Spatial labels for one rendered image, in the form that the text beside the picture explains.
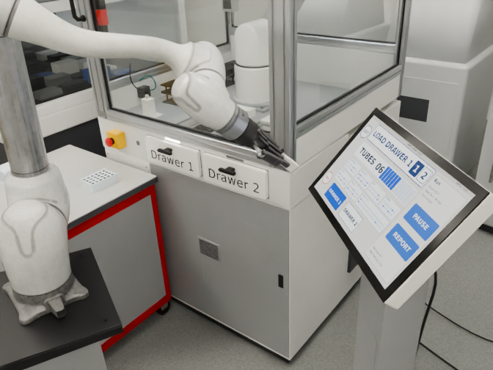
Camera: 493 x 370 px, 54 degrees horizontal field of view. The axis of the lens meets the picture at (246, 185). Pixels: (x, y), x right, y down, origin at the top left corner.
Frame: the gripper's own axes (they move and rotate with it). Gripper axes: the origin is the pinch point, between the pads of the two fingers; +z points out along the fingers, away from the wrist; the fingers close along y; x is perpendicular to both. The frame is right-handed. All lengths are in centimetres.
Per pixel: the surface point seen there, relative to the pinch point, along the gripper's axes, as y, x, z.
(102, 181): 42, 75, -17
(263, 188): 14.0, 20.0, 13.8
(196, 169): 35, 41, 4
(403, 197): -30.7, -24.8, 4.1
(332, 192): -12.2, -6.6, 8.5
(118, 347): 8, 129, 32
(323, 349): -7, 60, 92
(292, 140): 14.9, -0.4, 6.1
